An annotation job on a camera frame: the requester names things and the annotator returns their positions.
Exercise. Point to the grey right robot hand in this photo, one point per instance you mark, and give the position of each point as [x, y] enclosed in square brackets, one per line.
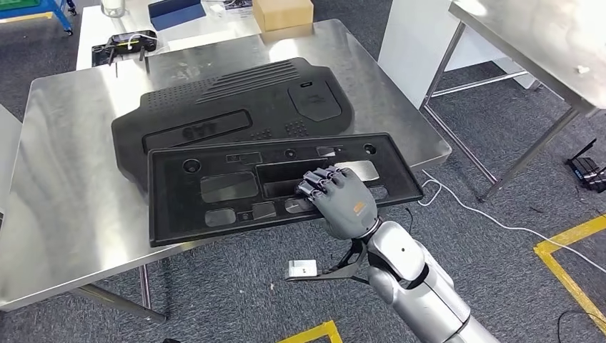
[350, 208]

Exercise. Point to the black plastic plate frame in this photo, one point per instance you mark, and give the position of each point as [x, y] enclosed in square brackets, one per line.
[170, 208]

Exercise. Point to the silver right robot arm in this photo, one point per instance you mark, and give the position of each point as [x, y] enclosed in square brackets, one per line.
[426, 293]

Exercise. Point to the stainless steel workbench table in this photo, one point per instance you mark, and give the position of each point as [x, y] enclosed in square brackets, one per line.
[71, 189]

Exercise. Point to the yellow floor tape square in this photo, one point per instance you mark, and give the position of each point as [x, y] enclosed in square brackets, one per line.
[568, 234]
[322, 331]

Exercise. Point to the white panel board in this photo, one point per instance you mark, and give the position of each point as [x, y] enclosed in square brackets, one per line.
[407, 47]

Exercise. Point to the large black moulded panel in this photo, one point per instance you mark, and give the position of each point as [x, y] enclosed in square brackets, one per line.
[189, 109]

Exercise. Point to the brown cardboard box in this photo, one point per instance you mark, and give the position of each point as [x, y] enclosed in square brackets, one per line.
[284, 16]

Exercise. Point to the printed paper sheets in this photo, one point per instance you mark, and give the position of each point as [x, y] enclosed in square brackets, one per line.
[227, 9]

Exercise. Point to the white table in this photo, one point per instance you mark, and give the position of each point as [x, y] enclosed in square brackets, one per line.
[189, 35]

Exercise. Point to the black wifi router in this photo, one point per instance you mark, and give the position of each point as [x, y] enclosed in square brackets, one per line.
[587, 173]

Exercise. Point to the dark blue box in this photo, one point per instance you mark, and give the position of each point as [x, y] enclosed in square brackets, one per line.
[175, 14]

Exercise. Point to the black handheld controller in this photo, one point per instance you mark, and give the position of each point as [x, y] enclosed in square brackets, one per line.
[123, 47]

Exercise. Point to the clear plastic cup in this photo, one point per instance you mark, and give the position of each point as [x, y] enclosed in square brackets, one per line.
[112, 7]

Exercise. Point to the blue metal cart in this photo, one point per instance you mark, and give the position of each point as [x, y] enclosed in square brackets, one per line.
[57, 12]

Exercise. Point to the green bin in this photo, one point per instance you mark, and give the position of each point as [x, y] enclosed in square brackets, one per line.
[19, 4]

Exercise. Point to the black right camera bracket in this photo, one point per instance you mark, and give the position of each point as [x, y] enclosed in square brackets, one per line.
[341, 275]

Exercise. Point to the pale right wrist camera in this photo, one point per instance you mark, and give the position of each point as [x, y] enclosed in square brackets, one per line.
[303, 269]

